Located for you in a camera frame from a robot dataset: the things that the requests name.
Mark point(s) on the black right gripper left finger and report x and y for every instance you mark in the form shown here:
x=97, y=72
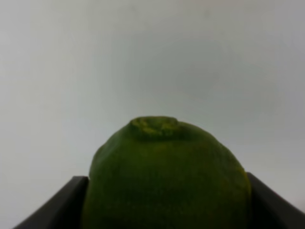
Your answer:
x=63, y=210

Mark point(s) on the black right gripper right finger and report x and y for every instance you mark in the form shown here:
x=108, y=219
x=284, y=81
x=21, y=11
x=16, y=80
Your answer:
x=270, y=210

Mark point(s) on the green papaya fruit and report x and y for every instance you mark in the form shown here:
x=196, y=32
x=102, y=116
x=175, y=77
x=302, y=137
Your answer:
x=157, y=172

